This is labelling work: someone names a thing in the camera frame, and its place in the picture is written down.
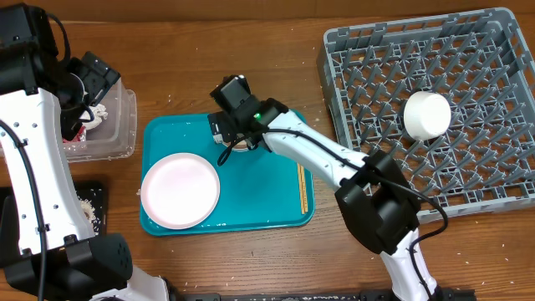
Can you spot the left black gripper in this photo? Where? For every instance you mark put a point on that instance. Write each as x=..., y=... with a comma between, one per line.
x=99, y=76

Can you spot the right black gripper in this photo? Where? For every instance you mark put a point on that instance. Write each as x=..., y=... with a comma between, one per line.
x=225, y=125

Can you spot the small pink saucer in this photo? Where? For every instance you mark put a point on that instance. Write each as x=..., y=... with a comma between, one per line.
x=241, y=147

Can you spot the white tissue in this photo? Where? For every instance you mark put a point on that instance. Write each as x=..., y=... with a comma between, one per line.
x=99, y=114

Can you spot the wooden chopstick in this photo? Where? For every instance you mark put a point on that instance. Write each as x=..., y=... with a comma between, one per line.
x=301, y=188
x=304, y=188

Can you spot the large pink plate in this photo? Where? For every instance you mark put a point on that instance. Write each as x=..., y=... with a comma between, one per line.
x=180, y=191

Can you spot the rice and food scraps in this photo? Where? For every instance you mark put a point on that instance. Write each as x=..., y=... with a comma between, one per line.
x=94, y=205

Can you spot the white round bowl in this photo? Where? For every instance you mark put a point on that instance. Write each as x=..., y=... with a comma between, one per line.
x=426, y=115

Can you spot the red snack wrapper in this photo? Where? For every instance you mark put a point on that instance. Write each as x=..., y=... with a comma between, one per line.
x=80, y=136

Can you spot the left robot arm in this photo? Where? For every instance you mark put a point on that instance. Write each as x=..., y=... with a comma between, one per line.
x=62, y=258

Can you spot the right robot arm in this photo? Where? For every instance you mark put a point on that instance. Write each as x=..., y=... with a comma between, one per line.
x=377, y=204

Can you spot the black waste tray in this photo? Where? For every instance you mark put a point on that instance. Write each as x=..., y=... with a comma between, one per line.
x=9, y=221

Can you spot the grey dishwasher rack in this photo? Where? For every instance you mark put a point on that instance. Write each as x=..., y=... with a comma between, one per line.
x=480, y=62

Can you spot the clear plastic bin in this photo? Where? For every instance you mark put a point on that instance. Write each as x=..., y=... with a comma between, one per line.
x=117, y=134

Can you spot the teal plastic tray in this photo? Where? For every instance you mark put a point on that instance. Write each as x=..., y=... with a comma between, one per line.
x=259, y=190

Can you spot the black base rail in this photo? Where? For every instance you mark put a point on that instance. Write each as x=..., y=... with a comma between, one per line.
x=368, y=295

